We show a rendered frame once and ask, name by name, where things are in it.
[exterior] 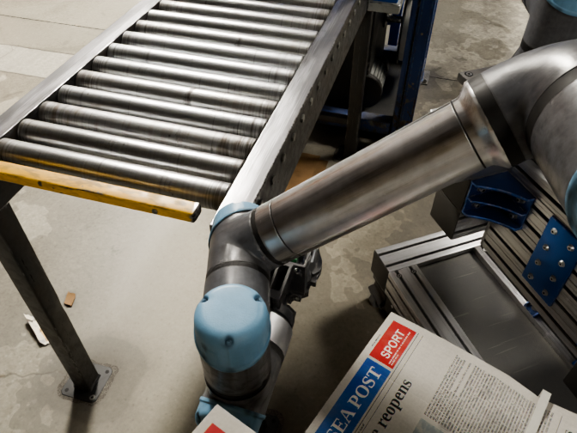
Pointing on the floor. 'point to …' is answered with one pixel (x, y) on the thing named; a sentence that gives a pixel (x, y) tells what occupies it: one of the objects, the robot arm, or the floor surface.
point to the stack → (432, 391)
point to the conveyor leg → (395, 30)
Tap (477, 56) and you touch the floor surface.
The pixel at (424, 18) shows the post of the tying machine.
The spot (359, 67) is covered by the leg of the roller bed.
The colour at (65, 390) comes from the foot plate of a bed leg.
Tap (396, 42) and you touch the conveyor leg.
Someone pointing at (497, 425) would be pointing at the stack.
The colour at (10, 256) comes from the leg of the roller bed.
